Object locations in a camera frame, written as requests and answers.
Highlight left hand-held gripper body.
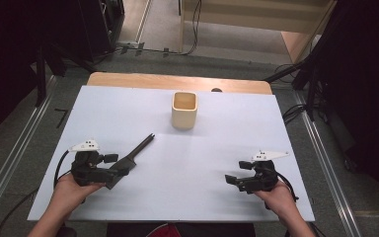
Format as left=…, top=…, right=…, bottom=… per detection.
left=68, top=138, right=121, bottom=188

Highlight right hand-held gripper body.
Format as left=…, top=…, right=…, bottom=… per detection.
left=237, top=150, right=290, bottom=196

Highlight cream square cup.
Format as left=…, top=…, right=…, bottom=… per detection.
left=171, top=91, right=199, bottom=130

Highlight person's left hand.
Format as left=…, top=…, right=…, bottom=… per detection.
left=53, top=173, right=107, bottom=213

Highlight person's right hand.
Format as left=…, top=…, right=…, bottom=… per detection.
left=254, top=180, right=299, bottom=218

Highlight white table mat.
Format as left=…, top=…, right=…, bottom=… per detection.
left=27, top=85, right=316, bottom=222

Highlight person's dark and red clothing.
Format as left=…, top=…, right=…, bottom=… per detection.
left=107, top=221, right=256, bottom=237

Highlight black metal stand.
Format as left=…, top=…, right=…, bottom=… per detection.
left=34, top=40, right=97, bottom=108
left=265, top=48, right=328, bottom=121

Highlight black equipment cabinet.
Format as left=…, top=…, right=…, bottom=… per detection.
left=77, top=0, right=126, bottom=63

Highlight black curtain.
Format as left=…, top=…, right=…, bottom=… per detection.
left=0, top=0, right=80, bottom=149
left=315, top=0, right=379, bottom=220

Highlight light wooden shelf unit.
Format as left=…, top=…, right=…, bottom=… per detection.
left=179, top=0, right=339, bottom=65

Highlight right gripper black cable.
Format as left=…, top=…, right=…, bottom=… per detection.
left=273, top=171, right=300, bottom=202

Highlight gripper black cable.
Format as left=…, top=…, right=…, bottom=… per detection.
left=273, top=171, right=300, bottom=202
left=0, top=149, right=80, bottom=237

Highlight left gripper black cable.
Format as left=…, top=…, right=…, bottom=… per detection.
left=0, top=149, right=80, bottom=237

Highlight aluminium floor rail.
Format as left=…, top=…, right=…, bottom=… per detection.
left=292, top=90, right=363, bottom=237
left=0, top=74, right=59, bottom=229

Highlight black floor cables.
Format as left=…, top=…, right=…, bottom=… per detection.
left=281, top=103, right=310, bottom=126

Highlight hanging black cable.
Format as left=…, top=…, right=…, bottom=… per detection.
left=183, top=0, right=202, bottom=55

